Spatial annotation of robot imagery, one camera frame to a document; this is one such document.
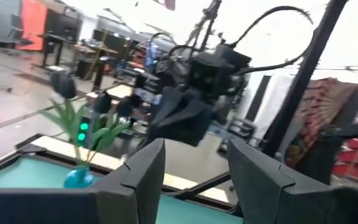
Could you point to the orange partition panel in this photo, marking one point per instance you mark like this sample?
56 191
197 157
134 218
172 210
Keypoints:
31 25

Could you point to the blue glass vase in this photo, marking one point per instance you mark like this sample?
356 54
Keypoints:
78 179

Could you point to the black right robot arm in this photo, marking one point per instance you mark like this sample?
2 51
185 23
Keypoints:
241 56

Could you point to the red tulips bunch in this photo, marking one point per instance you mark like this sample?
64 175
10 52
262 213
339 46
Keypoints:
63 85

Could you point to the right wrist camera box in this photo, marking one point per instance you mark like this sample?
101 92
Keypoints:
210 74

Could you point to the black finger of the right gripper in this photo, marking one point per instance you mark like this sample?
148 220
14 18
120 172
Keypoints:
185 127
177 101

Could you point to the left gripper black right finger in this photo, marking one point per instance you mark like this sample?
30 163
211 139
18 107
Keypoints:
291 205

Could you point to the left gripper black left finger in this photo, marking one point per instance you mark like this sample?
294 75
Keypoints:
104 205

